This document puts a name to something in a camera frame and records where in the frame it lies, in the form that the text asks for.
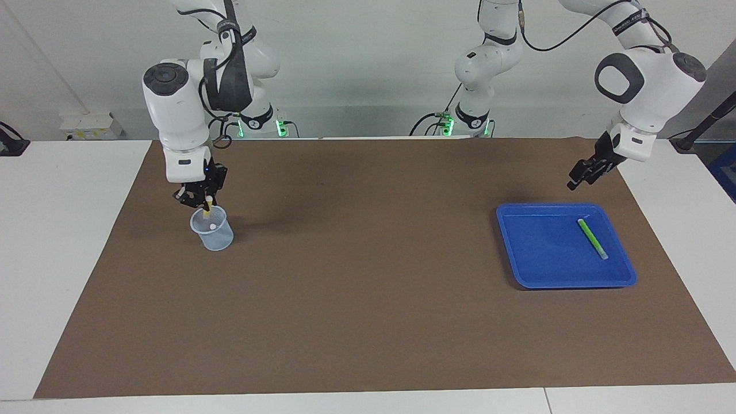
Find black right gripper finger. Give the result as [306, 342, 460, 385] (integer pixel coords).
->
[173, 184, 201, 209]
[201, 183, 224, 212]

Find translucent plastic cup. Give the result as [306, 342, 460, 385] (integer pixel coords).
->
[190, 205, 235, 252]

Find green marker pen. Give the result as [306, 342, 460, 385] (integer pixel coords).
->
[577, 217, 610, 261]

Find blue plastic tray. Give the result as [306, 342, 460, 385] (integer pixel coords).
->
[496, 202, 638, 289]

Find black stand pole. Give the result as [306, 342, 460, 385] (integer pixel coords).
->
[669, 91, 736, 154]

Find blue floor object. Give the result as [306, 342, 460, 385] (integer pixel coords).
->
[706, 144, 736, 203]

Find brown table mat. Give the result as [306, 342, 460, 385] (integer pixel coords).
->
[33, 138, 736, 399]

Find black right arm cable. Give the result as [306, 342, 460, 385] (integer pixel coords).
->
[172, 0, 248, 151]

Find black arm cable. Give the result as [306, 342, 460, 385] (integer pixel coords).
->
[519, 0, 674, 56]
[172, 0, 248, 151]

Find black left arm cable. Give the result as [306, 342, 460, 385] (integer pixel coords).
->
[519, 0, 674, 56]

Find white wall socket box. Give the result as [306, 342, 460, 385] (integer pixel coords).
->
[59, 112, 124, 141]

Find black base power cables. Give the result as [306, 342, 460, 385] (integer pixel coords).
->
[409, 80, 463, 137]

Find black clamp mount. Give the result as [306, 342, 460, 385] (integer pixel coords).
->
[0, 121, 30, 156]

